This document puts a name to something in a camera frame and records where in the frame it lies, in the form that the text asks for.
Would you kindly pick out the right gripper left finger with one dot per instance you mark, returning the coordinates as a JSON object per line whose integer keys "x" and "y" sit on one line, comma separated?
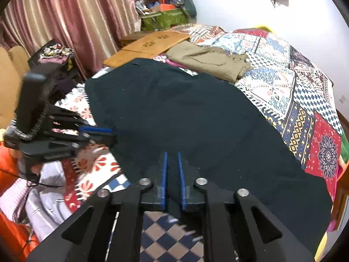
{"x": 109, "y": 224}

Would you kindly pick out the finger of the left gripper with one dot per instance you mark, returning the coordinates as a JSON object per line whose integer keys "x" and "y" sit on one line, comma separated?
{"x": 94, "y": 130}
{"x": 106, "y": 139}

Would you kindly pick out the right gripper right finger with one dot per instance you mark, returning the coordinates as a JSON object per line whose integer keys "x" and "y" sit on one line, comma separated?
{"x": 235, "y": 226}

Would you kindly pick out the dark navy pants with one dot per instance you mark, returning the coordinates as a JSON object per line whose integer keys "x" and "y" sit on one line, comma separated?
{"x": 153, "y": 107}

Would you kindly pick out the orange left sleeve forearm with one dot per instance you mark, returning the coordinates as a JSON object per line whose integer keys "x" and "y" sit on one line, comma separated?
{"x": 15, "y": 237}

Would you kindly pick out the white grey striped cloth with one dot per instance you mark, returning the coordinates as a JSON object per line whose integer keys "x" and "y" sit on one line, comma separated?
{"x": 45, "y": 206}

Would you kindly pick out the pink striped curtain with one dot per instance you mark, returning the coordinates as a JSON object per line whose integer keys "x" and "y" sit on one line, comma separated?
{"x": 92, "y": 28}

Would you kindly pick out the colourful patchwork bed quilt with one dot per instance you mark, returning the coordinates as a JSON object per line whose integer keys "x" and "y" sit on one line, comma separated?
{"x": 292, "y": 93}

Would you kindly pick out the folded khaki pants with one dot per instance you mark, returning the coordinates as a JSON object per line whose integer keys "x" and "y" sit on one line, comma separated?
{"x": 211, "y": 60}

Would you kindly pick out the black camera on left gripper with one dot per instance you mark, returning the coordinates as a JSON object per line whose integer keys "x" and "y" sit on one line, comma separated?
{"x": 32, "y": 106}

